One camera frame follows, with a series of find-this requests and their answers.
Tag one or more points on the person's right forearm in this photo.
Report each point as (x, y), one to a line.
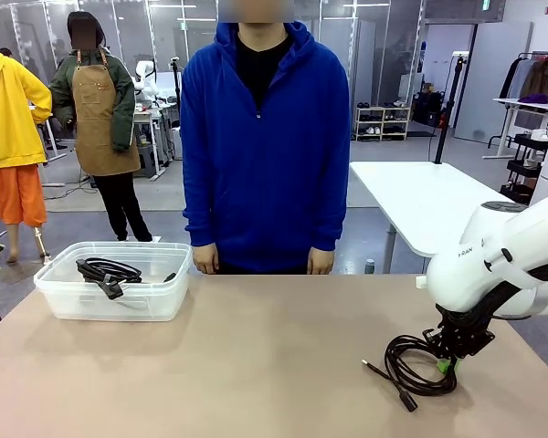
(198, 214)

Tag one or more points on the large white table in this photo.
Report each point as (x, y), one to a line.
(415, 201)

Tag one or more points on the black camera stand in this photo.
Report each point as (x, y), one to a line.
(177, 91)

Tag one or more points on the person's left forearm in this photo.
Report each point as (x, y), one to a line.
(331, 214)

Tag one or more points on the person's left hand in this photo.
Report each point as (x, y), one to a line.
(320, 262)

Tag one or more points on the wooden shoe rack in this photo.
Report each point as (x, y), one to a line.
(383, 123)

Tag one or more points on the figure in yellow hoodie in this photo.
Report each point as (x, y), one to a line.
(4, 105)

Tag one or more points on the black luggage pile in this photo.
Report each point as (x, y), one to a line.
(427, 109)

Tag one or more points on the person's right hand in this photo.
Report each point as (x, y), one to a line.
(206, 260)

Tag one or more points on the small grey cup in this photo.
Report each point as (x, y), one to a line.
(370, 265)

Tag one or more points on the purple cloth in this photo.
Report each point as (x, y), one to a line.
(533, 98)

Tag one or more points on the black trolley cart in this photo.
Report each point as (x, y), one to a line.
(525, 169)

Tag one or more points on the person in brown apron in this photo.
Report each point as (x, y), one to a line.
(100, 118)

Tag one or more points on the black tripod pole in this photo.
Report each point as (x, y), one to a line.
(447, 114)

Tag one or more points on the clear plastic storage container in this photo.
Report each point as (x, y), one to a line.
(164, 301)

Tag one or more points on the person in blue hoodie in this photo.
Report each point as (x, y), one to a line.
(265, 159)

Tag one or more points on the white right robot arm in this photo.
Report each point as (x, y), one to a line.
(484, 264)

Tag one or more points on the white desk with legs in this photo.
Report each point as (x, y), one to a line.
(530, 104)

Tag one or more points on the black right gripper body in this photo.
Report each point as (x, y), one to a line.
(461, 340)

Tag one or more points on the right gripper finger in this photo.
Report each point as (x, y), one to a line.
(455, 363)
(443, 366)

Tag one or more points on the white background workbench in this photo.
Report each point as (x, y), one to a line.
(153, 114)

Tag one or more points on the clothes rack with coats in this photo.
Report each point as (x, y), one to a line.
(543, 77)

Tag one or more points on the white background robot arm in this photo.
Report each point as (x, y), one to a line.
(145, 80)

